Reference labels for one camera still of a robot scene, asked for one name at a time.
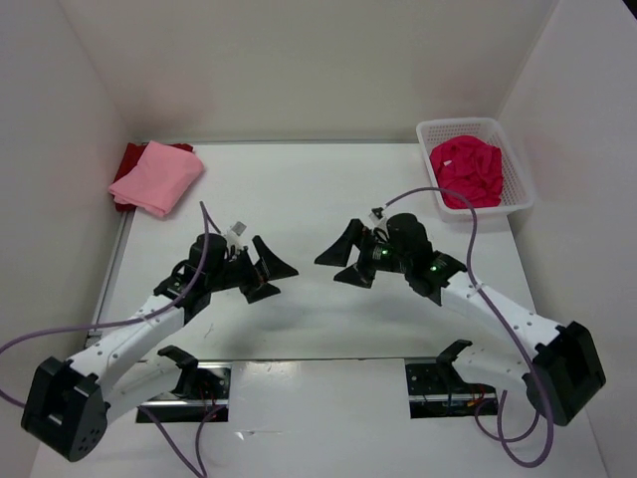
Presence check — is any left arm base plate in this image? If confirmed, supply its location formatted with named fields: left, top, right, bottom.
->
left=142, top=361, right=232, bottom=423

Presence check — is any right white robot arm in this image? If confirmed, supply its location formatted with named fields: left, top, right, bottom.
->
left=315, top=213, right=606, bottom=426

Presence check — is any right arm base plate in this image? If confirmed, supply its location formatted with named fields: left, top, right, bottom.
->
left=405, top=359, right=499, bottom=419

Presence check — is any magenta t-shirt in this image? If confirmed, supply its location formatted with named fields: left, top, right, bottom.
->
left=429, top=135, right=504, bottom=208

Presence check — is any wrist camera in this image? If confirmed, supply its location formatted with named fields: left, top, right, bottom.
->
left=223, top=221, right=247, bottom=251
left=369, top=207, right=387, bottom=230

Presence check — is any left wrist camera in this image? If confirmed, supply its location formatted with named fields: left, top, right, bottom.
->
left=223, top=221, right=247, bottom=251

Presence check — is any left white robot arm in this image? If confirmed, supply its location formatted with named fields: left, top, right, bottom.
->
left=21, top=234, right=298, bottom=462

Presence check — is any white plastic basket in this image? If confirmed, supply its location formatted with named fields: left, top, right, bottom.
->
left=416, top=118, right=535, bottom=216

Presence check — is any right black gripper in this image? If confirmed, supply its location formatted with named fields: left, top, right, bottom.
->
left=316, top=217, right=411, bottom=288

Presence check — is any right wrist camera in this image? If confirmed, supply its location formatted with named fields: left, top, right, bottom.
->
left=369, top=207, right=387, bottom=230

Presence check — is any light pink t-shirt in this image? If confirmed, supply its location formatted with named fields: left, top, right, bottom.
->
left=107, top=140, right=207, bottom=219

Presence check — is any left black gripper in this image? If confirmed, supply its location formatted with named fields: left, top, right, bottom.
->
left=207, top=235, right=298, bottom=303

